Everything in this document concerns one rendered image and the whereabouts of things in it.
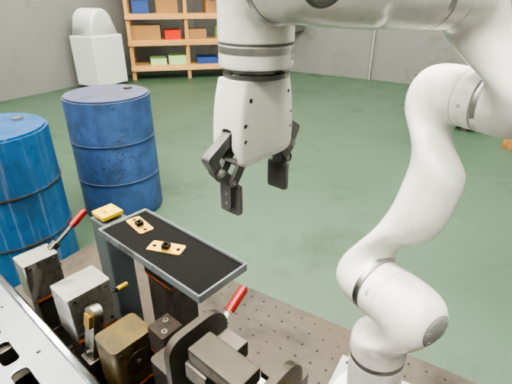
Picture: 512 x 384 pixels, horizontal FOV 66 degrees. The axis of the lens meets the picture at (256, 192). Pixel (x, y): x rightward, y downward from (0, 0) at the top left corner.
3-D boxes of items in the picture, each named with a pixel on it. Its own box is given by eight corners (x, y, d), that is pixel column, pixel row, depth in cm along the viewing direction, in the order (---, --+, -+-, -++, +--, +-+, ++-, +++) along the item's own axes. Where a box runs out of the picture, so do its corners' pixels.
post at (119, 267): (114, 335, 125) (88, 217, 106) (135, 322, 131) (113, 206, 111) (128, 348, 121) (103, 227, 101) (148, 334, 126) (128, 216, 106)
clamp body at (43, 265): (45, 354, 119) (11, 257, 103) (82, 331, 127) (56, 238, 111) (56, 368, 115) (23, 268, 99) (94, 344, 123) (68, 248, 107)
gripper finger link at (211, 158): (247, 114, 46) (249, 157, 49) (198, 133, 41) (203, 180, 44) (254, 116, 46) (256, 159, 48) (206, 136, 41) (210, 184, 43)
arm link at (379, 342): (377, 323, 93) (388, 241, 82) (444, 383, 79) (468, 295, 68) (337, 345, 89) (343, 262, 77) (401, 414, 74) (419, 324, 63)
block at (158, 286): (161, 380, 111) (141, 250, 91) (184, 363, 116) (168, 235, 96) (184, 402, 105) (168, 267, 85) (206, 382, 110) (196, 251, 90)
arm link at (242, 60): (254, 36, 49) (254, 62, 50) (201, 43, 43) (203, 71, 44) (312, 41, 44) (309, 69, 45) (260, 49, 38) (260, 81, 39)
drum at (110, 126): (141, 181, 392) (126, 78, 346) (177, 205, 348) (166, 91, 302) (73, 203, 351) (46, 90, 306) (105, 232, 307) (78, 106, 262)
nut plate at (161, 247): (145, 250, 89) (145, 245, 88) (154, 241, 92) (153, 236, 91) (179, 256, 87) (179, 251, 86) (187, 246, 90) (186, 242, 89)
